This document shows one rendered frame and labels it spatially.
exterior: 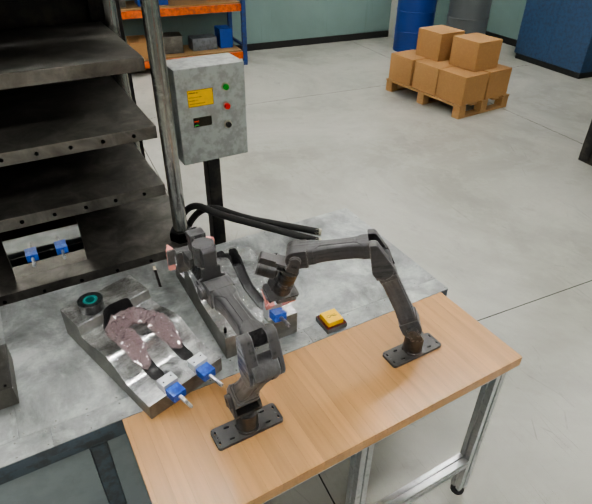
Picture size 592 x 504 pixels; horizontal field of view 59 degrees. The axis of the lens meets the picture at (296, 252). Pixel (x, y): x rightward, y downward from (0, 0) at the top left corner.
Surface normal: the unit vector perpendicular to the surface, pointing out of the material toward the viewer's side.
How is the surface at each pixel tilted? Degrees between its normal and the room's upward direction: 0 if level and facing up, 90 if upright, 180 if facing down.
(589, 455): 0
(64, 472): 90
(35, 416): 0
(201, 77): 90
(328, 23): 90
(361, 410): 0
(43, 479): 90
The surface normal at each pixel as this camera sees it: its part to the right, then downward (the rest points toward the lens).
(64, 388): 0.01, -0.82
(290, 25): 0.42, 0.52
